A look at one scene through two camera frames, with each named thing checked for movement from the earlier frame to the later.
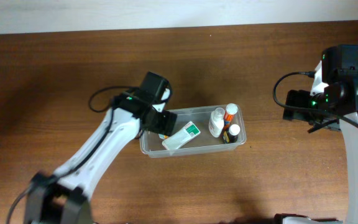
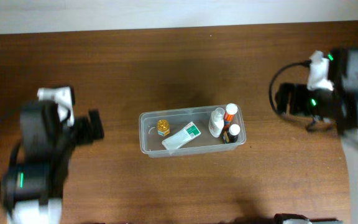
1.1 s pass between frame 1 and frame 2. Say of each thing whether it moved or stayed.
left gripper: moved
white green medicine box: stayed
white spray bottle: stayed
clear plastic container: stayed
